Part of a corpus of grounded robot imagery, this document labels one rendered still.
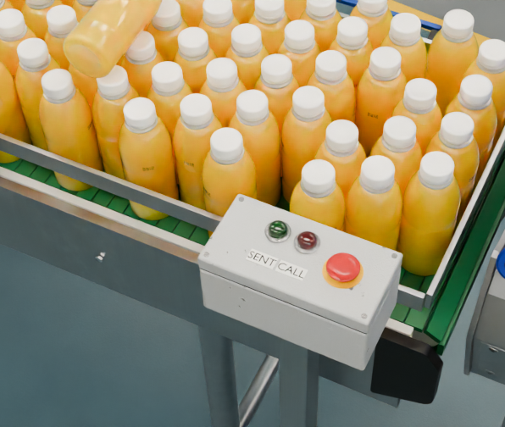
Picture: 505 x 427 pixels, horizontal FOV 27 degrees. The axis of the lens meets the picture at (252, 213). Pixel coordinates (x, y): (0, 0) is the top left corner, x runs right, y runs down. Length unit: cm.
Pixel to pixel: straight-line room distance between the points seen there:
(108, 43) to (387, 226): 40
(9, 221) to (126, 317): 88
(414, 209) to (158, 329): 121
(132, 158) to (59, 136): 11
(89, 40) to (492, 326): 62
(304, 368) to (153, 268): 28
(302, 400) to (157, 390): 98
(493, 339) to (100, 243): 54
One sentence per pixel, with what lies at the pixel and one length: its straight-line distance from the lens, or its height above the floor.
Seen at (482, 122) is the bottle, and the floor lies 105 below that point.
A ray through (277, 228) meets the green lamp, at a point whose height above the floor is 111.
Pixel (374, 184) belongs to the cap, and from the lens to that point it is 124.
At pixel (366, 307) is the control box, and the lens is 111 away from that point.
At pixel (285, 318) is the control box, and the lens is 117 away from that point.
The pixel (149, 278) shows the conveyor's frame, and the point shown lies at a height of 81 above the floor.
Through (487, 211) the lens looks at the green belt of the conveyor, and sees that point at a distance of 146.
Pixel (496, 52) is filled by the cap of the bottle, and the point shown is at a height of 109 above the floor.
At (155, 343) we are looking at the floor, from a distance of 238.
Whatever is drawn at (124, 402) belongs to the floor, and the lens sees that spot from 232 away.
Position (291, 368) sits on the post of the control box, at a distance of 132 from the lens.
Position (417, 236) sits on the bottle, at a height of 98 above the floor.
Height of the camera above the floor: 204
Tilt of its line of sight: 52 degrees down
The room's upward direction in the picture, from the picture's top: 3 degrees counter-clockwise
